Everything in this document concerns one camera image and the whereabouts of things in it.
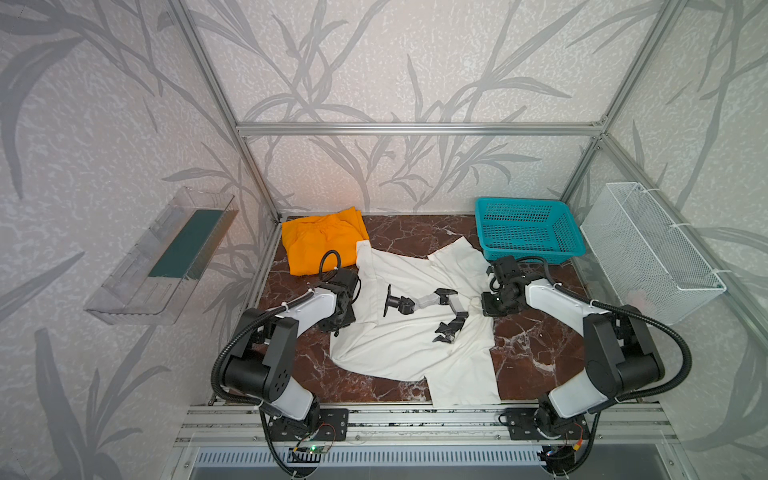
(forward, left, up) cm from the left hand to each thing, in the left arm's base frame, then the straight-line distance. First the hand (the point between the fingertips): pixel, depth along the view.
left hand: (344, 313), depth 92 cm
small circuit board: (-35, +3, 0) cm, 35 cm away
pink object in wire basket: (-5, -78, +21) cm, 80 cm away
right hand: (+4, -45, +2) cm, 45 cm away
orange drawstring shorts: (+26, +10, +2) cm, 28 cm away
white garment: (-9, -28, 0) cm, 30 cm away
